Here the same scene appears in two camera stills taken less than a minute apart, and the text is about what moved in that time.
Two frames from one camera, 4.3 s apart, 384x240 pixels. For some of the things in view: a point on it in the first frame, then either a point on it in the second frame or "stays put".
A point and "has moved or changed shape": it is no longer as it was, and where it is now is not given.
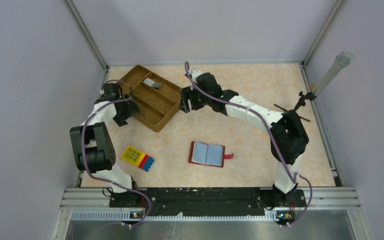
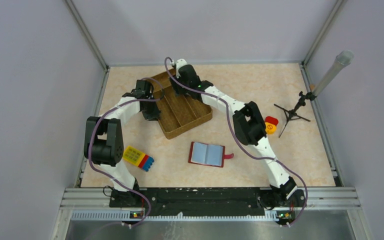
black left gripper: x=131 y=109 → x=154 y=115
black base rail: x=205 y=201 stays put
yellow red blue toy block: x=138 y=158 stays put
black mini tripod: x=301 y=101 stays put
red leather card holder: x=208 y=154 stays put
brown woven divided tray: x=158 y=98 has moved or changed shape
